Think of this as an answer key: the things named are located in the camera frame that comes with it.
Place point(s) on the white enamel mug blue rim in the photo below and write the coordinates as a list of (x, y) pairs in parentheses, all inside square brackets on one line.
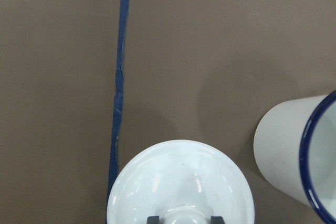
[(294, 149)]

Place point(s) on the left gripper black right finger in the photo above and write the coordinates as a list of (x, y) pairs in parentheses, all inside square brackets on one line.
[(217, 220)]

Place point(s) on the white ceramic lid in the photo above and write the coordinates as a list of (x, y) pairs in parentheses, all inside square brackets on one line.
[(181, 181)]

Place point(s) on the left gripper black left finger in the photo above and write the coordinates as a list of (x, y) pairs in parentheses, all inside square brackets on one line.
[(153, 220)]

